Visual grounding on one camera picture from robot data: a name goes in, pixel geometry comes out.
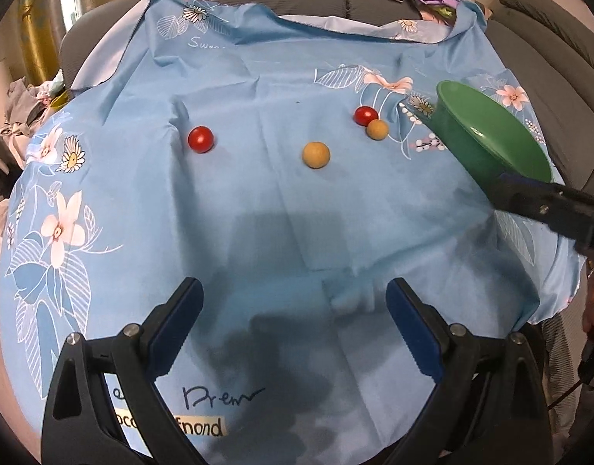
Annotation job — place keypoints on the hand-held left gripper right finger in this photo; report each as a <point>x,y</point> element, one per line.
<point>415,334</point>

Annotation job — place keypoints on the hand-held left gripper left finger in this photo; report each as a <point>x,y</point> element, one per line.
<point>173,334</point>

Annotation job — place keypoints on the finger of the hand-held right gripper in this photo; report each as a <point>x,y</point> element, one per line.
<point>544,203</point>

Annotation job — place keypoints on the green plastic bowl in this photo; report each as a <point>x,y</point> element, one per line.
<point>481,145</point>

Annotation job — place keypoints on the blue floral cloth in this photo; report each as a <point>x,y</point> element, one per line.
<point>277,227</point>

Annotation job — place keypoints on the small yellow-brown round fruit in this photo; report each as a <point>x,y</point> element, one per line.
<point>377,130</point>

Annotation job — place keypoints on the medium red tomato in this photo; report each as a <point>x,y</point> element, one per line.
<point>200,139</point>

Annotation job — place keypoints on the red cherry tomato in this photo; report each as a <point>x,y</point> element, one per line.
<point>364,115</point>

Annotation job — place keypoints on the large yellow-brown round fruit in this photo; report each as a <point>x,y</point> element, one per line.
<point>316,155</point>

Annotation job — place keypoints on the grey white clothes pile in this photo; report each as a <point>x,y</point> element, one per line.
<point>25,106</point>

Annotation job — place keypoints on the yellow beige curtain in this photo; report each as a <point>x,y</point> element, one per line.
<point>40,34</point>

